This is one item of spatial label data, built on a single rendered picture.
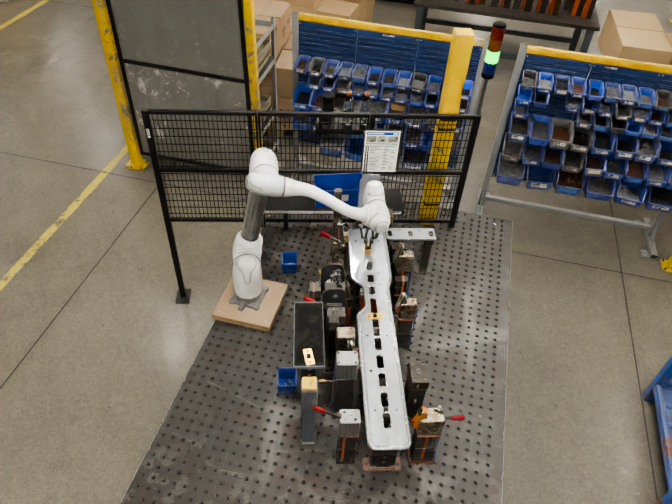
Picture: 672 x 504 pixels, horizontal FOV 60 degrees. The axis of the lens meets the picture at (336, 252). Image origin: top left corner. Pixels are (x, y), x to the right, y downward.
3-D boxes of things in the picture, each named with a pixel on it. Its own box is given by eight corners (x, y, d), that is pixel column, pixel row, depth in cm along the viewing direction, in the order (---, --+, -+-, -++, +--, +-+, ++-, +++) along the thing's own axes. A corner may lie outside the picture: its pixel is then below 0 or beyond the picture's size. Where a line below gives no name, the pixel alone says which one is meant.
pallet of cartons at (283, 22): (314, 142, 580) (316, 40, 508) (235, 131, 588) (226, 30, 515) (334, 85, 666) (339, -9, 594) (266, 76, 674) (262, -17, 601)
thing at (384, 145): (396, 173, 354) (402, 129, 333) (360, 172, 353) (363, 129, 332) (396, 171, 356) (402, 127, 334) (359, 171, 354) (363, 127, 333)
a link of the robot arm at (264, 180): (285, 182, 277) (283, 166, 286) (247, 178, 272) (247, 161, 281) (280, 204, 285) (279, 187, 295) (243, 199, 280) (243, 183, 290)
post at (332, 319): (335, 371, 302) (339, 322, 274) (326, 371, 301) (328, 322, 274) (335, 363, 305) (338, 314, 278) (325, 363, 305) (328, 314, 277)
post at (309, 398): (316, 444, 272) (318, 393, 241) (300, 444, 271) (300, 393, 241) (316, 429, 277) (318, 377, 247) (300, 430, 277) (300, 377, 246)
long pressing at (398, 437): (418, 449, 241) (419, 448, 240) (364, 450, 240) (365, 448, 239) (384, 229, 340) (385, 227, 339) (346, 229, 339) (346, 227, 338)
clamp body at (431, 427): (437, 465, 267) (451, 425, 242) (405, 465, 266) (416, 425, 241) (433, 443, 275) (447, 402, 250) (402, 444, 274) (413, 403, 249)
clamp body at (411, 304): (412, 349, 314) (422, 308, 290) (390, 349, 313) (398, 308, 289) (410, 336, 321) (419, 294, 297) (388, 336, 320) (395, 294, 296)
